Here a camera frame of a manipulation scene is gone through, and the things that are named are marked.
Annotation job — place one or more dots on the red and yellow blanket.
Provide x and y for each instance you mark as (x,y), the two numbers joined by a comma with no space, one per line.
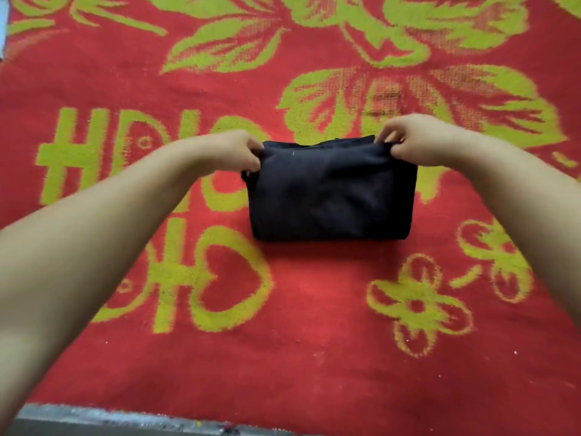
(318,340)

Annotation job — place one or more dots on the person's right hand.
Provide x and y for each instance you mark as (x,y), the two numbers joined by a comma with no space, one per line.
(427,140)

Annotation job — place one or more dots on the person's left hand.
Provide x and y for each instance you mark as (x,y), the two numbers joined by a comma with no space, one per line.
(231,151)

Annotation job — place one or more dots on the person's left forearm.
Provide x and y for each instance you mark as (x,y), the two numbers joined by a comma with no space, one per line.
(82,258)

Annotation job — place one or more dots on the person's right forearm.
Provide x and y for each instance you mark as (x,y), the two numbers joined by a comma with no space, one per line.
(536,213)

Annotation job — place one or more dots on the plain black garment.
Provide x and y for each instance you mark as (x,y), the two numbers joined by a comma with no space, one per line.
(327,190)

